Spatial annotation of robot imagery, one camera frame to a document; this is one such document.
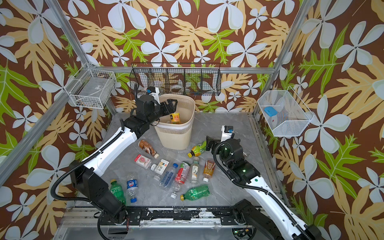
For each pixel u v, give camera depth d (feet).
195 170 2.76
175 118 2.84
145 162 2.91
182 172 2.76
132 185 2.62
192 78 3.15
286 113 2.76
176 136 2.96
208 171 2.76
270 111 2.82
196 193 2.52
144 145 3.12
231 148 1.64
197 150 3.05
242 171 1.70
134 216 2.45
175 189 2.69
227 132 2.02
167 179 2.69
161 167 2.83
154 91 2.19
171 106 2.22
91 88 2.80
